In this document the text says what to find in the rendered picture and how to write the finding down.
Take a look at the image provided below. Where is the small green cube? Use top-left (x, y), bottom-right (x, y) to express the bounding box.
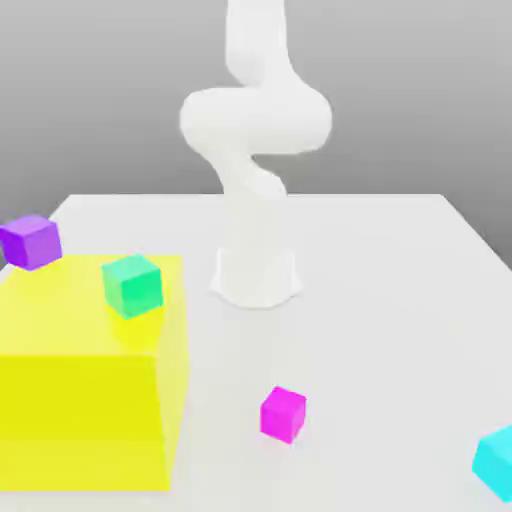
top-left (100, 254), bottom-right (165, 321)

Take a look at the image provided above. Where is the small magenta cube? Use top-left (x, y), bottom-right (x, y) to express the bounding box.
top-left (259, 385), bottom-right (308, 445)

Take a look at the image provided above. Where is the small purple cube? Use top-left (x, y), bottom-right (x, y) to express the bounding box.
top-left (0, 214), bottom-right (64, 272)

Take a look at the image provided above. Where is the small cyan cube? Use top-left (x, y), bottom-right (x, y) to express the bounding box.
top-left (471, 424), bottom-right (512, 504)

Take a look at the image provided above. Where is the large yellow box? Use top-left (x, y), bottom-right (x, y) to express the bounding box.
top-left (0, 254), bottom-right (191, 493)

